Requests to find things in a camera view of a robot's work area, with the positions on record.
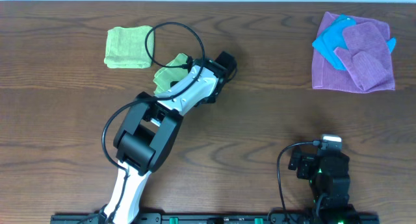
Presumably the small purple cloth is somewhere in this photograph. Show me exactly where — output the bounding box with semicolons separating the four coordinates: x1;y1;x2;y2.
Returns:
334;22;395;93

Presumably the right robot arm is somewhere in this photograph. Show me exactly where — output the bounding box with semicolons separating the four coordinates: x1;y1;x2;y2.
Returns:
288;146;361;224

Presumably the blue cloth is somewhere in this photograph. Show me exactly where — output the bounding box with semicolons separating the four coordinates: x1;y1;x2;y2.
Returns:
312;12;396;71

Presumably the large purple cloth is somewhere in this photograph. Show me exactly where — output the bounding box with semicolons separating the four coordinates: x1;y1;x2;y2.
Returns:
311;25;396;93

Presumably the folded green cloth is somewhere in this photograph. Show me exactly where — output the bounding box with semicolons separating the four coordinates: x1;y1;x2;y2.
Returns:
104;25;152;69

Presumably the green cloth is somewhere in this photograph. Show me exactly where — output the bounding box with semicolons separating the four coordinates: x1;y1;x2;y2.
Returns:
104;25;152;69
153;53;189;95

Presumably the right black cable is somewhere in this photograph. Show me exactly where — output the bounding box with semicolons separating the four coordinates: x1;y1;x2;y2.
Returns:
276;141;322;224

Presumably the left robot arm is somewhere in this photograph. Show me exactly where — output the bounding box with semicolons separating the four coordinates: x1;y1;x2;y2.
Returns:
98;56;237;223

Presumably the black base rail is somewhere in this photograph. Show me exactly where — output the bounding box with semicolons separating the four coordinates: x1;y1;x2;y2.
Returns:
50;212;381;224

